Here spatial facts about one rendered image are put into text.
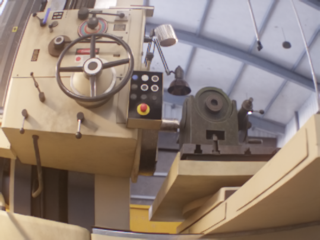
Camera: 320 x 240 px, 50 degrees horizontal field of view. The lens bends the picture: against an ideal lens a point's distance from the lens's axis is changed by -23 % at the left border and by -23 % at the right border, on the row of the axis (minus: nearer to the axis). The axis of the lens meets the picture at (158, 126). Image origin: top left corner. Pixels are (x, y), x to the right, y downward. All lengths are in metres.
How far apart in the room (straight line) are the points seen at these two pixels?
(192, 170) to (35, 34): 1.19
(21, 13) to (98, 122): 1.71
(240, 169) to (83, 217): 1.09
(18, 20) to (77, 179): 1.53
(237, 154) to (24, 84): 1.14
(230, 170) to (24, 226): 1.04
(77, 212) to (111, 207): 0.23
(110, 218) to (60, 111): 0.81
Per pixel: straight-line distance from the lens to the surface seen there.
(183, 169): 1.76
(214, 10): 11.92
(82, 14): 2.27
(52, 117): 2.00
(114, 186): 2.55
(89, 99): 1.76
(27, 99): 2.08
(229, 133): 1.91
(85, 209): 2.52
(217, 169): 1.79
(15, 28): 3.25
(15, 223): 1.95
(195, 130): 1.87
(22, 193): 2.60
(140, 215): 4.31
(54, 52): 2.17
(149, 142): 2.13
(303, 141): 0.92
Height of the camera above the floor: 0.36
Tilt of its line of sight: 23 degrees up
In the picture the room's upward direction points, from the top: 2 degrees clockwise
